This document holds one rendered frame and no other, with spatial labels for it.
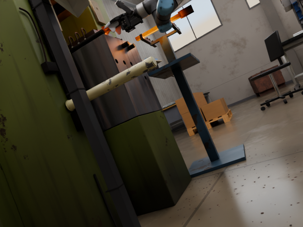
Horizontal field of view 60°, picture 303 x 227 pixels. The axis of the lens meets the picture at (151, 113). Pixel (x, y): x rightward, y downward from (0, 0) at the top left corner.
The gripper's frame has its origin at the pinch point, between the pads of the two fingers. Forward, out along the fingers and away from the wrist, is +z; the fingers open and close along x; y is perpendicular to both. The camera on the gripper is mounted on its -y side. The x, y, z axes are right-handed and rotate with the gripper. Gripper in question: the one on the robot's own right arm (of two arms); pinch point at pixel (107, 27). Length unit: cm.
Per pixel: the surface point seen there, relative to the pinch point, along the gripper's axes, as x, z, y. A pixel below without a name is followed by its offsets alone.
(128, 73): -39, -18, 38
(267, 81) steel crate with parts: 680, -94, 67
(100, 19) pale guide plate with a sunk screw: 27.7, 14.7, -20.6
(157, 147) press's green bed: -9, -3, 71
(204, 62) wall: 830, 64, -83
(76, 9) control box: -44.4, -9.8, 7.6
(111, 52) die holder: -15.9, -3.2, 18.9
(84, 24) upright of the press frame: 22.4, 24.6, -21.1
